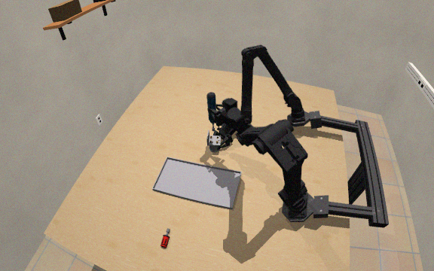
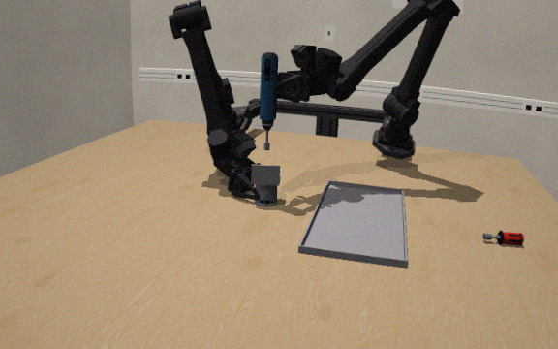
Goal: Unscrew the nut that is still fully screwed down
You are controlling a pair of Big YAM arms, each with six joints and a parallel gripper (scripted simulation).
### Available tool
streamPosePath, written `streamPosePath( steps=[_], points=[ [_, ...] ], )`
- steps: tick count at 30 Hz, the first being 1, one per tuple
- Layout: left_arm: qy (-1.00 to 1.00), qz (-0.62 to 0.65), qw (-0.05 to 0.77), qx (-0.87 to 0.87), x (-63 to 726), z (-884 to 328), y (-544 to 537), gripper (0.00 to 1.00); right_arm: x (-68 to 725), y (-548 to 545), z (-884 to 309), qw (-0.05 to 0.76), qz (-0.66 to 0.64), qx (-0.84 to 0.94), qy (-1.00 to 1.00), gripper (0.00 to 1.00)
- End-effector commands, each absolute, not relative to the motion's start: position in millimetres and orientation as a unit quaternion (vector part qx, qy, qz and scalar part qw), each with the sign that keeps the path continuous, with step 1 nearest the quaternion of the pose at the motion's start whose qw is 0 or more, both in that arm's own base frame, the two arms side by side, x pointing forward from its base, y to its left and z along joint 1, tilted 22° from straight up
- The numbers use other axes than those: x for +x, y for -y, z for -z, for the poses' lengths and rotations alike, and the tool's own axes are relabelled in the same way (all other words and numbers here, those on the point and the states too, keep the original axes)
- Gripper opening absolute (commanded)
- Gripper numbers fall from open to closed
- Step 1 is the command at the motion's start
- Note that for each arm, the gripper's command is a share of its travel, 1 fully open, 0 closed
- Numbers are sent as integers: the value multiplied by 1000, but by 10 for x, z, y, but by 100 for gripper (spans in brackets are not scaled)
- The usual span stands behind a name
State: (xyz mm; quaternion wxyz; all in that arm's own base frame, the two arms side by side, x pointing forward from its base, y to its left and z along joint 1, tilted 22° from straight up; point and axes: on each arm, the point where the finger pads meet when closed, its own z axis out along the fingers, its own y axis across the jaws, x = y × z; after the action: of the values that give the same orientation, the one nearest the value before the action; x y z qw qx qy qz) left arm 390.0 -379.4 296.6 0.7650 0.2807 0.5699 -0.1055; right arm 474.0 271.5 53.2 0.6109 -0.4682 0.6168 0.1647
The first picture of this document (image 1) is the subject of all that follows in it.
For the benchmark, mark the grey cylinder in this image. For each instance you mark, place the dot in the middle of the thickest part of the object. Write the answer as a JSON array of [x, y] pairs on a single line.
[[213, 148]]

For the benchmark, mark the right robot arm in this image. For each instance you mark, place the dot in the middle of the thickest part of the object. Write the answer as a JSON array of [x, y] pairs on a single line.
[[247, 73]]

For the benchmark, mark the grey metal bracket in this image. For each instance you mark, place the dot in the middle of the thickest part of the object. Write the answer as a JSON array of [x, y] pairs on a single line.
[[213, 139]]

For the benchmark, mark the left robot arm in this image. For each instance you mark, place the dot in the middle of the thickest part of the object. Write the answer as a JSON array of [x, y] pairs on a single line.
[[271, 139]]

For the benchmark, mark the red-handled nut driver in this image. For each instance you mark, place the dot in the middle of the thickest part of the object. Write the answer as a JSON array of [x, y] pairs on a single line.
[[165, 239]]

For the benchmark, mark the blue electric nut driver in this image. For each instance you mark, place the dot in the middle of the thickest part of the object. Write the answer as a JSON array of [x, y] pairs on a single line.
[[211, 102]]

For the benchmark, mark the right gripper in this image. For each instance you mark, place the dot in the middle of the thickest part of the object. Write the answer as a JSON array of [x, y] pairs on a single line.
[[225, 136]]

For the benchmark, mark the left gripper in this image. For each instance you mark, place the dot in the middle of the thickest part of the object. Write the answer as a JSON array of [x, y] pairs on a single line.
[[217, 117]]

